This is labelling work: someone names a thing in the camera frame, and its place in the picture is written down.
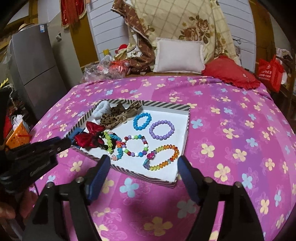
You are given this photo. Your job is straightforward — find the blue hair clip card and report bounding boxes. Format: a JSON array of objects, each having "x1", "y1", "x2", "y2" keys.
[{"x1": 68, "y1": 128, "x2": 84, "y2": 146}]

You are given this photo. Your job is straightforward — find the teal orange crochet hair tie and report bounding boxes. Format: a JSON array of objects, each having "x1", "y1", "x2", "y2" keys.
[{"x1": 109, "y1": 133, "x2": 125, "y2": 162}]

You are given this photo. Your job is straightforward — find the wooden chair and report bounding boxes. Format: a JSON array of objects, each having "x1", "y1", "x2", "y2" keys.
[{"x1": 276, "y1": 48, "x2": 295, "y2": 121}]

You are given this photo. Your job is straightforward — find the grey fluffy scrunchie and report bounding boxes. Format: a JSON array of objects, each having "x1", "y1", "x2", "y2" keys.
[{"x1": 92, "y1": 100, "x2": 111, "y2": 120}]

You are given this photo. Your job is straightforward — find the blue bead bracelet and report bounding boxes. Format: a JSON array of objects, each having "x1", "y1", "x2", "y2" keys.
[{"x1": 132, "y1": 112, "x2": 153, "y2": 131}]

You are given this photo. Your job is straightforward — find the leopard bow brown scrunchie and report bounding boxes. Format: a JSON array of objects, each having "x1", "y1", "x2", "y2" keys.
[{"x1": 100, "y1": 101, "x2": 142, "y2": 130}]

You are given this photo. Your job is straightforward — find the purple bead bracelet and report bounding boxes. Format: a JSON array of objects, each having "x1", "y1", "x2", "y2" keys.
[{"x1": 148, "y1": 119, "x2": 176, "y2": 141}]

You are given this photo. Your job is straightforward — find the striped white tray box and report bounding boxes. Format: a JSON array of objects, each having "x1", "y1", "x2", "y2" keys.
[{"x1": 65, "y1": 99, "x2": 191, "y2": 187}]

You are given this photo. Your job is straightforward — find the clear plastic bag pile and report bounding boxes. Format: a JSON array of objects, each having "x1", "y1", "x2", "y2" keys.
[{"x1": 81, "y1": 55, "x2": 130, "y2": 83}]

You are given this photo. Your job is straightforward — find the grey refrigerator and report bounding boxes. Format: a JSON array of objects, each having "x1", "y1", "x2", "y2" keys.
[{"x1": 8, "y1": 25, "x2": 67, "y2": 120}]

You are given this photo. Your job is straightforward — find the white grey pillow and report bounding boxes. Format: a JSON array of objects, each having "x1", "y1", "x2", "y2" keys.
[{"x1": 153, "y1": 38, "x2": 205, "y2": 74}]

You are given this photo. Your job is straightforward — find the red cushion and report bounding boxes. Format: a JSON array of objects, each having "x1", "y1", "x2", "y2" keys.
[{"x1": 202, "y1": 56, "x2": 260, "y2": 90}]

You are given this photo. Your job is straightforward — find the multicolour round bead bracelet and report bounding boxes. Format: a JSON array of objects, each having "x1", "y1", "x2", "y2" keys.
[{"x1": 121, "y1": 134, "x2": 150, "y2": 158}]

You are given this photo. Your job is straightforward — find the red satin bow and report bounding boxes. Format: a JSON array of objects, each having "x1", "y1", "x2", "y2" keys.
[{"x1": 75, "y1": 121, "x2": 106, "y2": 149}]

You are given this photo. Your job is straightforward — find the rainbow faceted bead bracelet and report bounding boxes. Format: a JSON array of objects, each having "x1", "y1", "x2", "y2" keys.
[{"x1": 142, "y1": 143, "x2": 180, "y2": 171}]

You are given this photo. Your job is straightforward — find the red shopping bag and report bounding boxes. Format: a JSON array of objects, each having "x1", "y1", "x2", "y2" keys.
[{"x1": 255, "y1": 55, "x2": 284, "y2": 93}]

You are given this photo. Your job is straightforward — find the person left hand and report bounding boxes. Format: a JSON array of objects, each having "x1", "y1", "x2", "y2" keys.
[{"x1": 1, "y1": 189, "x2": 38, "y2": 219}]

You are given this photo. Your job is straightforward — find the green crochet hair tie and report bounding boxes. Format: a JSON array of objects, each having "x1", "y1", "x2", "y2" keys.
[{"x1": 103, "y1": 131, "x2": 115, "y2": 155}]

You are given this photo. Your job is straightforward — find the orange plastic basket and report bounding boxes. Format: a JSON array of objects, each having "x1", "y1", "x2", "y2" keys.
[{"x1": 6, "y1": 114, "x2": 31, "y2": 149}]

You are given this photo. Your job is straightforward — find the brown floral quilt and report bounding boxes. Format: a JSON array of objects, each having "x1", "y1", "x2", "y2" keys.
[{"x1": 111, "y1": 0, "x2": 240, "y2": 74}]

